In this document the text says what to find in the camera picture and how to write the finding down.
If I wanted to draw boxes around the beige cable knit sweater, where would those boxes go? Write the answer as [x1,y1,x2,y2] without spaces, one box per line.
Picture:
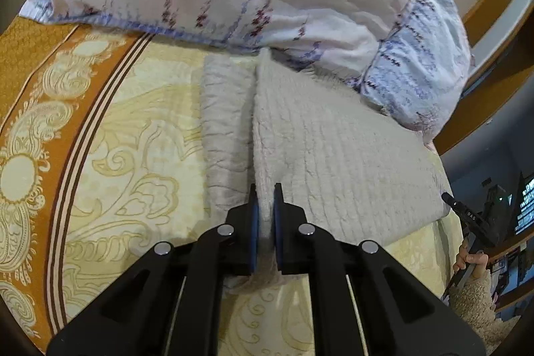
[200,50,448,294]

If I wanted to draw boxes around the person's right hand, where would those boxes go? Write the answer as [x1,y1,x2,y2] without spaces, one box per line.
[453,239,489,279]

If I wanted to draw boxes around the wooden shelf with items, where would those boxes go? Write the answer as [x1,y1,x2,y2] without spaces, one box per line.
[482,174,533,315]

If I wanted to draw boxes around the beige fleece right sleeve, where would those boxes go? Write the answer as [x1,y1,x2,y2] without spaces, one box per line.
[449,270,510,354]

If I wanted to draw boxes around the yellow patterned bedspread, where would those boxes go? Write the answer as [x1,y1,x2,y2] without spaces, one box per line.
[0,15,465,356]

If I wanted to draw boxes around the blue floral pillow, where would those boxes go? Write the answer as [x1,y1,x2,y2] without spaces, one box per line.
[287,0,477,150]

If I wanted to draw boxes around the wooden headboard frame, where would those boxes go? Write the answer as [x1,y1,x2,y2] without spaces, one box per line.
[435,0,533,155]

